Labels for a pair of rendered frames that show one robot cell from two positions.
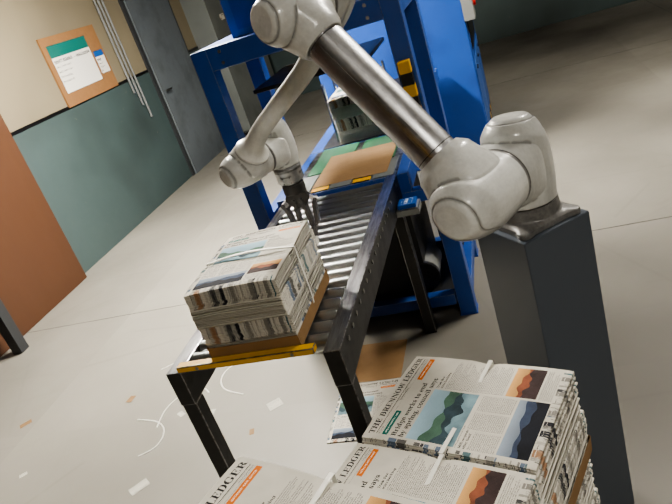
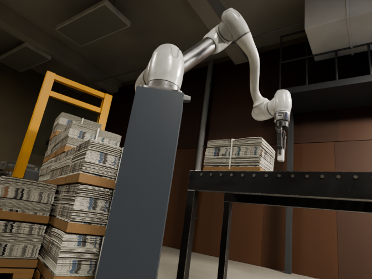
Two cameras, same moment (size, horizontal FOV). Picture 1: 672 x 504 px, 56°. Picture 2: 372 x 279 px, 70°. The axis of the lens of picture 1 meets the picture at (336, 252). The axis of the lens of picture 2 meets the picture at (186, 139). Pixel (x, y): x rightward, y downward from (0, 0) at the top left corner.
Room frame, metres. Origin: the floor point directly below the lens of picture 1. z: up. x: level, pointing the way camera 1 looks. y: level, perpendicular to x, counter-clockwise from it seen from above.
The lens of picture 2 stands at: (1.88, -1.51, 0.49)
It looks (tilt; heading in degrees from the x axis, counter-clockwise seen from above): 17 degrees up; 107
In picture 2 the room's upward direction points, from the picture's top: 8 degrees clockwise
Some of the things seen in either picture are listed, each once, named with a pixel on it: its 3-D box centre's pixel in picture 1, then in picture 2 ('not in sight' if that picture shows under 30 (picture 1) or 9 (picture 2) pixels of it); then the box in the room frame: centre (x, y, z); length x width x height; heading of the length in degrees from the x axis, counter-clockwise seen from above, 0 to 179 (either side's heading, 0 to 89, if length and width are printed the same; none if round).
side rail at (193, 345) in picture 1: (250, 278); (323, 199); (2.27, 0.35, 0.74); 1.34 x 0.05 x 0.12; 160
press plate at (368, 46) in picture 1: (322, 65); not in sight; (3.15, -0.23, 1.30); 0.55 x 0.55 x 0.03; 70
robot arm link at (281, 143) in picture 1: (275, 143); (280, 102); (1.99, 0.07, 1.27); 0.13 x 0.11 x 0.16; 132
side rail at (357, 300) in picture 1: (373, 255); (306, 184); (2.10, -0.13, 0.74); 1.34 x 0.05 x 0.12; 160
